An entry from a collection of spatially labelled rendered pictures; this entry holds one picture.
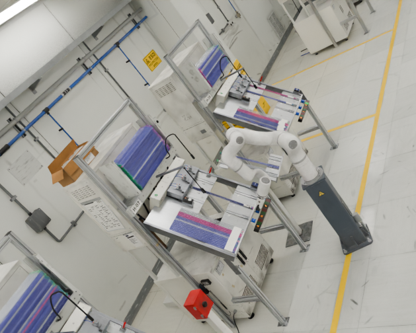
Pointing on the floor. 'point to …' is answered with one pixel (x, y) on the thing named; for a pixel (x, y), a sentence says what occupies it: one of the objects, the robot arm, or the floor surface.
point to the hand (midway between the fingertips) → (258, 208)
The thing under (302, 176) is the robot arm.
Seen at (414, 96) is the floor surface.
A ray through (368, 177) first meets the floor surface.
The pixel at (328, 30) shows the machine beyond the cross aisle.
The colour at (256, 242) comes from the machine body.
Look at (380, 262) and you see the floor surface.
